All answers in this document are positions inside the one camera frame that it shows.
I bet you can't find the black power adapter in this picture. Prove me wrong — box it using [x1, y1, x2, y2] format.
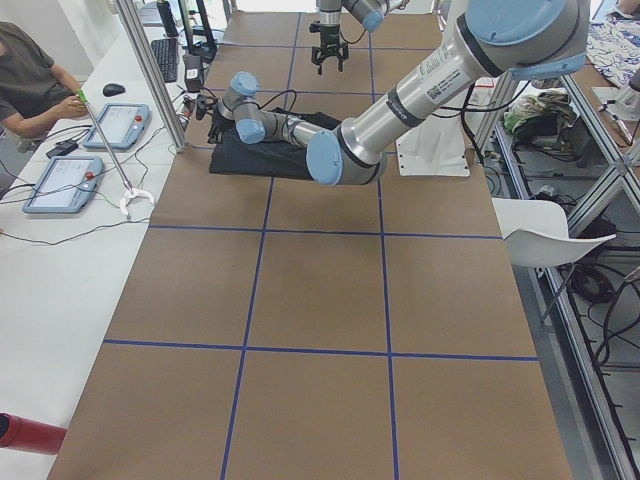
[46, 140, 78, 158]

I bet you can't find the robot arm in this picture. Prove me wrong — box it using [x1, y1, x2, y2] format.
[209, 1, 590, 185]
[309, 0, 409, 75]

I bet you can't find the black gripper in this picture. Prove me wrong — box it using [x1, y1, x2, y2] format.
[207, 107, 235, 145]
[310, 24, 349, 75]

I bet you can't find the seated person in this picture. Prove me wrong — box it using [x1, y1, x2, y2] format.
[1, 22, 87, 139]

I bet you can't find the reacher grabber stick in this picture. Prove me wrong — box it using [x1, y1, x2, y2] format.
[76, 88, 155, 220]

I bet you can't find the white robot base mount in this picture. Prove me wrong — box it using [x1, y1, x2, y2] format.
[396, 109, 470, 177]

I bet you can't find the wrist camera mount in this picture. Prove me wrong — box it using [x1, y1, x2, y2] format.
[195, 93, 218, 121]

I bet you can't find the near teach pendant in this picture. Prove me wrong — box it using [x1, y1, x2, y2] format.
[22, 156, 104, 214]

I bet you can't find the white plastic chair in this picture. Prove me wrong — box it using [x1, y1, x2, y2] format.
[492, 198, 616, 268]

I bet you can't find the black computer mouse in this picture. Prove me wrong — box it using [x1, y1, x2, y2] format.
[102, 83, 126, 97]

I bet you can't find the teach pendant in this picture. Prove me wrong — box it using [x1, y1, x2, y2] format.
[98, 103, 151, 151]
[22, 156, 104, 214]

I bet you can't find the aluminium frame post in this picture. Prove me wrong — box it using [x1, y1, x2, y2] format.
[114, 0, 187, 153]

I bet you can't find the black keyboard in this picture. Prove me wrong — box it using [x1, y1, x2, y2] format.
[150, 38, 178, 83]

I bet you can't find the black graphic t-shirt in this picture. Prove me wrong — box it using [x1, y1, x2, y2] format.
[209, 126, 312, 180]

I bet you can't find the aluminium side frame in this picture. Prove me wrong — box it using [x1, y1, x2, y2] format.
[493, 66, 639, 479]

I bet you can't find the red cylinder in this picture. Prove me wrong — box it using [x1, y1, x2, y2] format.
[1, 413, 67, 455]

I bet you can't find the pile of clothes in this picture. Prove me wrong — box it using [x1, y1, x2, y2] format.
[503, 89, 577, 143]

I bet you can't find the far teach pendant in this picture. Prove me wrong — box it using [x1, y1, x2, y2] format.
[98, 103, 151, 151]

